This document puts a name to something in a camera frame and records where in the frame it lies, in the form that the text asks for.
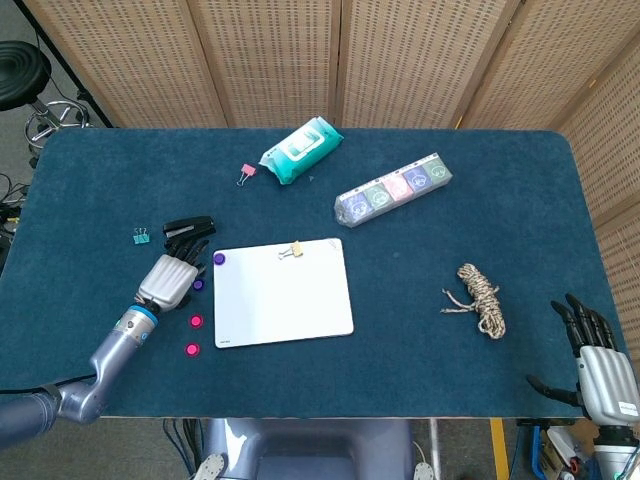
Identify black diagonal pole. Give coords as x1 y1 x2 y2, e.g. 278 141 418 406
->
13 0 115 129

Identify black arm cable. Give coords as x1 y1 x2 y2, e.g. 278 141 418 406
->
0 372 96 396

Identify black stapler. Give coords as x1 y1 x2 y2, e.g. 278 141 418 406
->
162 215 218 241

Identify green wet wipes pack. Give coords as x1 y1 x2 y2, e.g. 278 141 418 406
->
258 116 345 186

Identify beige twine rope bundle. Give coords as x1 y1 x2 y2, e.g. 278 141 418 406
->
440 263 507 341

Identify wrapped tissue multipack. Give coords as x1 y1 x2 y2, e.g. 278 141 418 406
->
333 152 454 230

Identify grey blue robot torso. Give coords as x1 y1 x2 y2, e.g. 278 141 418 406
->
192 418 441 480

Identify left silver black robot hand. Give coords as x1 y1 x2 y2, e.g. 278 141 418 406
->
133 238 211 314

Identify black floor cables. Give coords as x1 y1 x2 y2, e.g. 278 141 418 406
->
0 172 31 261

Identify blue plastic crate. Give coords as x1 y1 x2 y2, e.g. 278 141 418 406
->
529 424 599 480

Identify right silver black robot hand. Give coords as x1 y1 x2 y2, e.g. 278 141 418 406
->
525 293 640 429

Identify black round stool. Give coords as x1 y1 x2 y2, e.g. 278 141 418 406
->
0 40 94 161

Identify blue felt table cloth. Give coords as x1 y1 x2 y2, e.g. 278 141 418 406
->
0 127 629 420

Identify white magnetic board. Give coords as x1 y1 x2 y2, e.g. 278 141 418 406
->
212 237 355 350

